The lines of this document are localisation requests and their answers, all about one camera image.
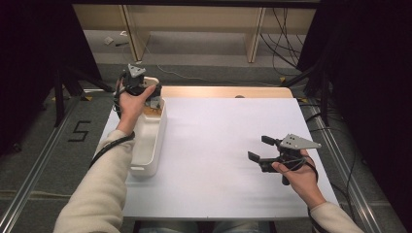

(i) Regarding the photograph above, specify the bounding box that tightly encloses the aluminium floor rail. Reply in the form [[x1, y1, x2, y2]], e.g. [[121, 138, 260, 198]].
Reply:
[[305, 103, 387, 233], [0, 96, 82, 233]]

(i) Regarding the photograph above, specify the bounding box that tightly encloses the hand-held gripper black cable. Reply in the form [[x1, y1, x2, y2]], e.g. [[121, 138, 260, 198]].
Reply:
[[277, 155, 321, 183], [88, 71, 136, 170]]

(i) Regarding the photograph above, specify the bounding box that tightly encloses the bundle of black cables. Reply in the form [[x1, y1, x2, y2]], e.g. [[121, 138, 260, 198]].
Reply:
[[258, 8, 307, 77]]

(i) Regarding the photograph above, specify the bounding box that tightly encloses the white plastic box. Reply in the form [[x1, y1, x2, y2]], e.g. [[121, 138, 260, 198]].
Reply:
[[128, 96, 168, 178]]

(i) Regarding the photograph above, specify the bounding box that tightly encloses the black curtain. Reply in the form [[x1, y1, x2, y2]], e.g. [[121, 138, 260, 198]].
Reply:
[[0, 0, 102, 156], [296, 0, 412, 224]]

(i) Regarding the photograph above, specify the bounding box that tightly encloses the person's left hand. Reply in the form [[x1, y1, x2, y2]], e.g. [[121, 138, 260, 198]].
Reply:
[[115, 84, 157, 136]]

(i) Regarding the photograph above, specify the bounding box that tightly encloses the person's right hand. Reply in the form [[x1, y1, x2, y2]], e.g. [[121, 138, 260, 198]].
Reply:
[[271, 149, 326, 210]]

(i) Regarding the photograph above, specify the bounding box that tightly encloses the illustrated wooden board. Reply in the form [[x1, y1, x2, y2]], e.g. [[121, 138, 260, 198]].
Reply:
[[142, 76, 163, 117]]

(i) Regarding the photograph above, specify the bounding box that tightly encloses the black metal stand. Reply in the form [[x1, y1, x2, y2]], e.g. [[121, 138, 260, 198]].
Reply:
[[281, 61, 332, 128], [52, 64, 121, 128]]

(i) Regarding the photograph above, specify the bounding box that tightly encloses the thin white floor cable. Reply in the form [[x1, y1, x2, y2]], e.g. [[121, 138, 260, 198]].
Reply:
[[142, 45, 283, 87]]

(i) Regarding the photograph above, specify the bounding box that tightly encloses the black metal crossbar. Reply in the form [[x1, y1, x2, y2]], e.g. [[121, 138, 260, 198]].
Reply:
[[71, 0, 322, 10]]

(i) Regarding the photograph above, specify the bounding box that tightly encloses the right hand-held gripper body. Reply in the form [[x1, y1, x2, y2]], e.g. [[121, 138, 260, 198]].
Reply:
[[258, 133, 323, 186]]

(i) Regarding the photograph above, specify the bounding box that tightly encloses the left hand-held gripper black cable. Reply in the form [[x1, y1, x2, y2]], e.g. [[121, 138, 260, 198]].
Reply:
[[88, 71, 136, 170]]

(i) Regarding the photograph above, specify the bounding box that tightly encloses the light wooden shelf unit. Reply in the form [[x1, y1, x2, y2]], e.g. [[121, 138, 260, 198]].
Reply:
[[71, 3, 317, 64]]

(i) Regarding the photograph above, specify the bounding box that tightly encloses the right hand-held gripper black cable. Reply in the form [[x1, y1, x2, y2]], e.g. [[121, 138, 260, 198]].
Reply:
[[277, 155, 321, 183]]

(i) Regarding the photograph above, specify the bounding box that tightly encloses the black floor cable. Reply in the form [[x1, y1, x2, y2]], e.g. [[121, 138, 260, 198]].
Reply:
[[329, 151, 360, 225]]

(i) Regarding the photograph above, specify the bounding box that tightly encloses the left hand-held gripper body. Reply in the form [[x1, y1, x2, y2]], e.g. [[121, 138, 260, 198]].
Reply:
[[120, 63, 147, 97]]

